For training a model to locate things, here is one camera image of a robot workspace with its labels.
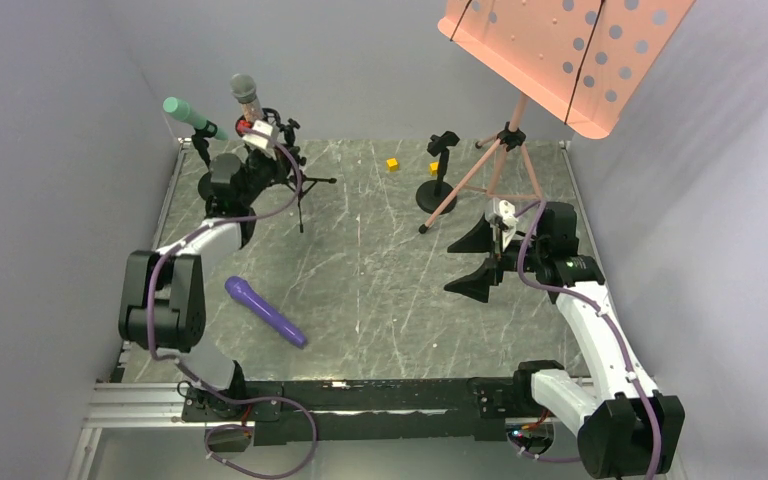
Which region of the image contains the silver glitter microphone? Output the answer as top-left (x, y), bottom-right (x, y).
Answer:
top-left (230, 74), bottom-right (264, 123)

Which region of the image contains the black tripod shock-mount stand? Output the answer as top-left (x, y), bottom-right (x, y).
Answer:
top-left (235, 108), bottom-right (337, 233)

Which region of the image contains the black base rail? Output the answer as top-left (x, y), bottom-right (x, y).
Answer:
top-left (176, 377), bottom-right (544, 446)

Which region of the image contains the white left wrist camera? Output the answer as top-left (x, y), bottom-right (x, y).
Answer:
top-left (235, 119), bottom-right (279, 159)

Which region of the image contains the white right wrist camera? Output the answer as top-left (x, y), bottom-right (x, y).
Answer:
top-left (484, 198), bottom-right (518, 233)

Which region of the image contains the pink music stand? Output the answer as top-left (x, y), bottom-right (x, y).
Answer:
top-left (419, 0), bottom-right (693, 232)

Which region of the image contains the black round-base clip stand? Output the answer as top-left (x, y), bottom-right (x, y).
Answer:
top-left (191, 121), bottom-right (219, 200)

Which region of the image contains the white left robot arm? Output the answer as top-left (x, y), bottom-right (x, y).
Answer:
top-left (118, 150), bottom-right (287, 416)

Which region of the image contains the black round-base holder stand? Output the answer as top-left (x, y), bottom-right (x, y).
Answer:
top-left (415, 131), bottom-right (460, 214)

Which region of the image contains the teal green microphone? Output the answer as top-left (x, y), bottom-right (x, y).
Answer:
top-left (162, 96), bottom-right (228, 141)

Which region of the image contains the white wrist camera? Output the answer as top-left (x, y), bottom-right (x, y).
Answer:
top-left (484, 198), bottom-right (518, 233)
top-left (235, 119), bottom-right (279, 159)

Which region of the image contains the purple microphone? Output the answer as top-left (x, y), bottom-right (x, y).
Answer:
top-left (224, 276), bottom-right (308, 349)

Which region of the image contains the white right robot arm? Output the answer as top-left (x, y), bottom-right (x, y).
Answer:
top-left (444, 199), bottom-right (685, 479)

